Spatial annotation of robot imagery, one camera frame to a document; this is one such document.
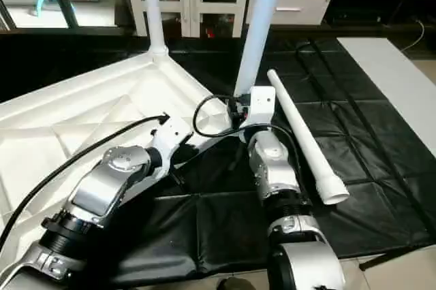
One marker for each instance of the white plastic table top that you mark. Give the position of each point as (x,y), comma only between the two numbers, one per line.
(68,120)

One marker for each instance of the black right robot foot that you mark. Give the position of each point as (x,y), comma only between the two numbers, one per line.
(237,284)

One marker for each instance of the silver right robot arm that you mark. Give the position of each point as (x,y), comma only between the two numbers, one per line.
(272,167)

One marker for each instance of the black work mat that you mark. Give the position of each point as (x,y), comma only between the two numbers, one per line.
(225,229)

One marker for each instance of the white flat board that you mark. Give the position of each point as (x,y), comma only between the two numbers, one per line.
(395,79)

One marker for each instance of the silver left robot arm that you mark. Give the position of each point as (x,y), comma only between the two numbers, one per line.
(102,188)

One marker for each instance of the white plastic table leg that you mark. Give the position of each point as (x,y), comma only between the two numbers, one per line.
(259,24)
(306,133)
(154,4)

